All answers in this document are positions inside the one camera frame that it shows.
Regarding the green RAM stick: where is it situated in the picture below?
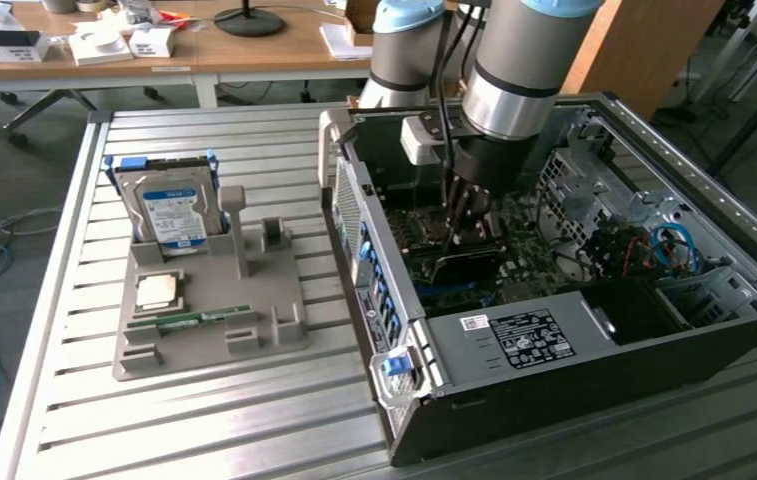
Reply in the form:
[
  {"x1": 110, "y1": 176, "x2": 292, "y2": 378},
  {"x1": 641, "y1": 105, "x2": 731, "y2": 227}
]
[{"x1": 128, "y1": 305, "x2": 253, "y2": 331}]

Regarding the grey power supply unit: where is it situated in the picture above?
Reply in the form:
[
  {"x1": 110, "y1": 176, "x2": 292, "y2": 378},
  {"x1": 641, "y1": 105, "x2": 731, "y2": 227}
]
[{"x1": 423, "y1": 292, "x2": 620, "y2": 389}]

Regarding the grey plastic parts rack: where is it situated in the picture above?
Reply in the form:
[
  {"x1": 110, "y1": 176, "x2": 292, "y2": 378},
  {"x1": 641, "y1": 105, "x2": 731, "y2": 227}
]
[{"x1": 110, "y1": 185, "x2": 317, "y2": 382}]

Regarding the wooden cabinet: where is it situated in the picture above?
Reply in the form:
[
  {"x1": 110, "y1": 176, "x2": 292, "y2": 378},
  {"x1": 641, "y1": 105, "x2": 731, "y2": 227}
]
[{"x1": 561, "y1": 0, "x2": 727, "y2": 121}]

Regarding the white box with black insert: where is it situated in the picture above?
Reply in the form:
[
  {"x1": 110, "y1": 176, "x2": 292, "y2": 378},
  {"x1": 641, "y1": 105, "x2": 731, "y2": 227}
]
[{"x1": 0, "y1": 28, "x2": 53, "y2": 64}]

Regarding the red wire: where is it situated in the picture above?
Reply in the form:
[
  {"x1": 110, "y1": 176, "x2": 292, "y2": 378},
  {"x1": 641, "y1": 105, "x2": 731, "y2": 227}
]
[{"x1": 621, "y1": 234, "x2": 644, "y2": 276}]

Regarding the grey floor cable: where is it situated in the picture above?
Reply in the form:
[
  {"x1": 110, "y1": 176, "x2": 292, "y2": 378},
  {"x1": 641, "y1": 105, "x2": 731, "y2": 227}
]
[{"x1": 0, "y1": 207, "x2": 64, "y2": 236}]

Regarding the long wooden desk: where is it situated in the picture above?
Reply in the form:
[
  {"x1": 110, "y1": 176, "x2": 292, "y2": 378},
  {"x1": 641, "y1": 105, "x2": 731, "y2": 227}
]
[{"x1": 0, "y1": 0, "x2": 564, "y2": 109}]

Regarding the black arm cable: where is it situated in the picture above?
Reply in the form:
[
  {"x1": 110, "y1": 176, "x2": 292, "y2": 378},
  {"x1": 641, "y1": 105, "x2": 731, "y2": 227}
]
[{"x1": 432, "y1": 0, "x2": 487, "y2": 214}]

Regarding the white tape roll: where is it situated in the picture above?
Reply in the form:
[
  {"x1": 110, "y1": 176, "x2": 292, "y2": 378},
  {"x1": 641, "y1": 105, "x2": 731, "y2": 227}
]
[{"x1": 77, "y1": 29, "x2": 125, "y2": 51}]

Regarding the brown cardboard box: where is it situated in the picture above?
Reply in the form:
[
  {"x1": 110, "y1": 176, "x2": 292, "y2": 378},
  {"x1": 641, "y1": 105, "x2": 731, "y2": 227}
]
[{"x1": 344, "y1": 0, "x2": 380, "y2": 46}]

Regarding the silver CPU chip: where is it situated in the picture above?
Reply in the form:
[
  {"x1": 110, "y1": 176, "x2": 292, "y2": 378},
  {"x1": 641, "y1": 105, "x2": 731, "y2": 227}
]
[{"x1": 136, "y1": 275, "x2": 180, "y2": 309}]

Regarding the CPU socket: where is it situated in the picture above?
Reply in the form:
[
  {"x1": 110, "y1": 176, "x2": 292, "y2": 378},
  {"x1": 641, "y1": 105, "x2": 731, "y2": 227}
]
[{"x1": 417, "y1": 208, "x2": 451, "y2": 241}]

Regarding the blue expansion slot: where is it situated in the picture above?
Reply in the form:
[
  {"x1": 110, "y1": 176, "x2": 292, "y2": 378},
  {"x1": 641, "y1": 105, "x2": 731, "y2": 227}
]
[{"x1": 416, "y1": 282, "x2": 484, "y2": 297}]

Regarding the graphics card with metal bracket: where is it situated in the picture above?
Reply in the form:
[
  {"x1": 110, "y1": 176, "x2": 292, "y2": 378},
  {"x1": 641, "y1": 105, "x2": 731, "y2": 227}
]
[{"x1": 411, "y1": 249, "x2": 511, "y2": 289}]

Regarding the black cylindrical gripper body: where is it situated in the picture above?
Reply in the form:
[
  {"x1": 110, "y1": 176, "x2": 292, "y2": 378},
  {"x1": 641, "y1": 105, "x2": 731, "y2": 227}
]
[{"x1": 451, "y1": 133, "x2": 541, "y2": 195}]

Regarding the black round lamp base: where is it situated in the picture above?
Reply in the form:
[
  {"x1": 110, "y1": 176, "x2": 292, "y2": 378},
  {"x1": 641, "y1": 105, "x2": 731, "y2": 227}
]
[{"x1": 213, "y1": 0, "x2": 286, "y2": 38}]

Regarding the open black PC case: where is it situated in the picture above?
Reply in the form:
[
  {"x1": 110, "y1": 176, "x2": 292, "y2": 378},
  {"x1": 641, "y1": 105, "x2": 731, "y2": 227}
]
[{"x1": 317, "y1": 92, "x2": 757, "y2": 469}]

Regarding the blue SATA wire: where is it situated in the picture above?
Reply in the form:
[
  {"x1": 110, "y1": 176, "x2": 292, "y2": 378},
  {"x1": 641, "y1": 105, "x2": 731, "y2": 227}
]
[{"x1": 649, "y1": 222, "x2": 705, "y2": 279}]

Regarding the small white labelled box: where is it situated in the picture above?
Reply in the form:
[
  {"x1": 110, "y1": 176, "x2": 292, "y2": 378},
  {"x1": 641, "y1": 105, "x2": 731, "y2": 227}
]
[{"x1": 128, "y1": 27, "x2": 177, "y2": 59}]

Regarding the perforated metal drive cage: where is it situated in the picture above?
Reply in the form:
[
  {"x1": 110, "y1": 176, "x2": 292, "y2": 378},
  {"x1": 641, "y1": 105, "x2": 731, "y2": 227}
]
[{"x1": 536, "y1": 147, "x2": 644, "y2": 241}]

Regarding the hard disk in blue caddy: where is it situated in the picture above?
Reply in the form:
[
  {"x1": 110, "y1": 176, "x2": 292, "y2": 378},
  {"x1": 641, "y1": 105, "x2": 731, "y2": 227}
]
[{"x1": 102, "y1": 149, "x2": 230, "y2": 259}]

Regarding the flat white box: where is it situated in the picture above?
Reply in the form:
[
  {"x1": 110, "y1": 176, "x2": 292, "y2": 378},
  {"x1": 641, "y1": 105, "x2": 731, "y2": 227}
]
[{"x1": 69, "y1": 25, "x2": 134, "y2": 67}]

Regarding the white paper stack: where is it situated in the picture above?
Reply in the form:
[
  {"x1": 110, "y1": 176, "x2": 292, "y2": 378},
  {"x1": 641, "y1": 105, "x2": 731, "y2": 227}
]
[{"x1": 320, "y1": 22, "x2": 374, "y2": 61}]

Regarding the blue case release latch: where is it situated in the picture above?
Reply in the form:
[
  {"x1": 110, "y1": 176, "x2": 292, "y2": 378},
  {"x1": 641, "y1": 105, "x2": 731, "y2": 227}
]
[{"x1": 381, "y1": 353, "x2": 413, "y2": 377}]

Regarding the green motherboard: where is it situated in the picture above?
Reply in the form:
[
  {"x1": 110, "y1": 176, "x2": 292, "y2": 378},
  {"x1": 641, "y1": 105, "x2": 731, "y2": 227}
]
[{"x1": 377, "y1": 172, "x2": 587, "y2": 319}]

